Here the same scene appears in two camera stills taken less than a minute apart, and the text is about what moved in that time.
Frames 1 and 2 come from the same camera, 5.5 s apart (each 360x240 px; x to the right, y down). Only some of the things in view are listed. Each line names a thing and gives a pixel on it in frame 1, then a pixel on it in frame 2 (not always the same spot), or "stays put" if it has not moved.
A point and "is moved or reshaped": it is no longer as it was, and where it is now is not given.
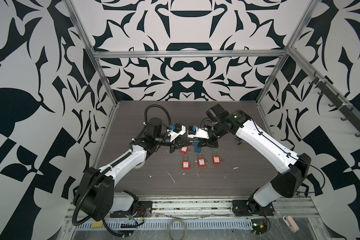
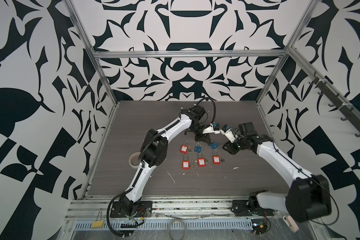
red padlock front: x=185 y=162 stays put
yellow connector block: x=97 y=224 stays put
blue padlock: x=197 y=149 is moved or reshaped
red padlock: x=201 y=161 stays put
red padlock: x=184 y=149 stays put
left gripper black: x=176 y=145 -> x=197 y=138
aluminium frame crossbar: x=188 y=54 stays put
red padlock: x=216 y=158 stays put
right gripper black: x=205 y=142 -> x=229 y=147
